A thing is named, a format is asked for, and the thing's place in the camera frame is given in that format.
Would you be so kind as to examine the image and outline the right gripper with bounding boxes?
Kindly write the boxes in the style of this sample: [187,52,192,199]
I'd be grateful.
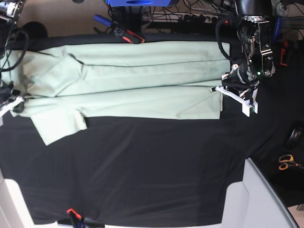
[0,80,25,113]

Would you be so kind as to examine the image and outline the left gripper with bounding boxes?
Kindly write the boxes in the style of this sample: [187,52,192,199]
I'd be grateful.
[222,63,258,99]

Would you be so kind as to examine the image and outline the pale green T-shirt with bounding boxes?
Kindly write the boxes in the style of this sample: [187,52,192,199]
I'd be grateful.
[1,41,230,145]

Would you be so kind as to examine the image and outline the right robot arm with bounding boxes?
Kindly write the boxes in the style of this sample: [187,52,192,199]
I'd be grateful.
[0,0,29,116]

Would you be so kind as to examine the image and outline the red clamp right edge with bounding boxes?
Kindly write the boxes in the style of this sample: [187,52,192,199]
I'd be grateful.
[280,40,288,66]

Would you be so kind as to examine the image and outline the blue cylinder right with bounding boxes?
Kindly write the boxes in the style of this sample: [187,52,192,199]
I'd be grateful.
[273,17,282,42]

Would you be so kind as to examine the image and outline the black round object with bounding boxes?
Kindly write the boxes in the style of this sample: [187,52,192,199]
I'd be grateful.
[285,127,304,150]

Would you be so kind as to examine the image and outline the white power strip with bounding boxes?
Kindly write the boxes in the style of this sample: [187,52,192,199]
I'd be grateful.
[178,13,219,24]

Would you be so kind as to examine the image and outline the white furniture left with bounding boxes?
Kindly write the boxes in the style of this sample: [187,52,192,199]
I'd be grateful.
[0,172,35,228]

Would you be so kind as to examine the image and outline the red black clamp top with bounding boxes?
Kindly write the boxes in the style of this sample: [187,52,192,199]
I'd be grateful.
[114,27,145,44]

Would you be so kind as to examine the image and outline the red black clamp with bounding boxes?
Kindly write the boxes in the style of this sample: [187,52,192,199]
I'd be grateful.
[66,208,105,228]
[114,27,145,44]

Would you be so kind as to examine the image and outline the red black clamp bottom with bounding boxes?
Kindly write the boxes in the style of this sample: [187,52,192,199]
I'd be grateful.
[66,208,105,228]

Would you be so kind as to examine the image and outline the grey white furniture right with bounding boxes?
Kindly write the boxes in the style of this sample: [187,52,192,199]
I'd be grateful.
[221,159,298,228]

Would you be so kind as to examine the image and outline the blue box top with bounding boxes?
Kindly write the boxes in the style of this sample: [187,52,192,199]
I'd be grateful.
[105,0,179,7]

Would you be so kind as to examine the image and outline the orange handled scissors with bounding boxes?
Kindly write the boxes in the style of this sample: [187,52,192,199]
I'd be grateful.
[278,154,304,171]

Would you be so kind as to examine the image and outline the blue handle tool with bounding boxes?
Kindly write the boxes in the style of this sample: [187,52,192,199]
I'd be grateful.
[93,14,112,27]

